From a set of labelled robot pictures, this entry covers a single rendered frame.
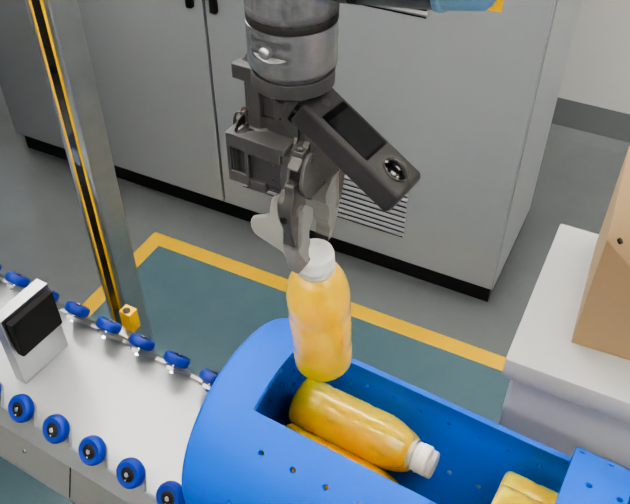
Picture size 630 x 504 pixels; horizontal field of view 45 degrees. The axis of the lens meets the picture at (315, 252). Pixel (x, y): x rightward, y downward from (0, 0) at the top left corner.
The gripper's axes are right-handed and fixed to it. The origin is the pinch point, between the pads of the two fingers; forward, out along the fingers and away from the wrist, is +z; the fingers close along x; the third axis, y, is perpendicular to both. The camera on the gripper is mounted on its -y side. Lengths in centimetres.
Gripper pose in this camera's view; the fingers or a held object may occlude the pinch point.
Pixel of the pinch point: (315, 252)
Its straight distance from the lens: 75.5
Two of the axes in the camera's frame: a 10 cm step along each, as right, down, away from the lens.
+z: 0.0, 7.4, 6.7
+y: -8.6, -3.4, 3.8
